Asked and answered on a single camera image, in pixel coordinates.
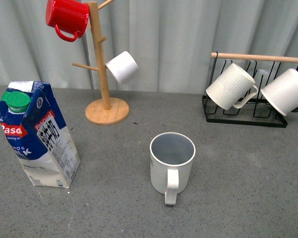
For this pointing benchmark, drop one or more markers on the cream ribbed mug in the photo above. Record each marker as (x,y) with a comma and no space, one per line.
(171,159)
(233,88)

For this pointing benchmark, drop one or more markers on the red enamel mug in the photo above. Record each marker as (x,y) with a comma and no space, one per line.
(69,18)

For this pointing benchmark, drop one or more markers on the blue white milk carton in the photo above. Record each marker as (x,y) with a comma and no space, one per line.
(37,132)

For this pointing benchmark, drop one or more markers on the white mug black handle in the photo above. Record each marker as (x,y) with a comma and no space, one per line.
(282,93)

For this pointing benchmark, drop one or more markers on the wooden mug tree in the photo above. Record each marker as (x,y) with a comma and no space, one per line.
(107,110)

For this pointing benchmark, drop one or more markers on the cream ribbed hanging mug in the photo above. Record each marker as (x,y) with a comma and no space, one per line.
(233,88)

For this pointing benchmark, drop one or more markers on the white mug on tree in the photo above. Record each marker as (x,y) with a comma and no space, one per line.
(123,67)

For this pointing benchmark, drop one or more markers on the black wire mug rack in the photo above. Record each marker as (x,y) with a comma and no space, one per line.
(257,111)

